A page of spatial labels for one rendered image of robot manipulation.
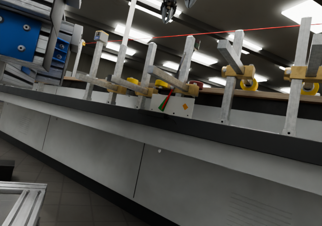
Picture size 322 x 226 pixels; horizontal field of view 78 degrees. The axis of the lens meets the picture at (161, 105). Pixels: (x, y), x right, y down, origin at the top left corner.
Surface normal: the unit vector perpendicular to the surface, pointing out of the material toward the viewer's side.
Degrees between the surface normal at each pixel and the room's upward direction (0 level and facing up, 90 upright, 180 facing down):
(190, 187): 90
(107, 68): 90
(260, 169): 90
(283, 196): 90
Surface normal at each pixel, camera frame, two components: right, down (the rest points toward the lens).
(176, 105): -0.54, -0.17
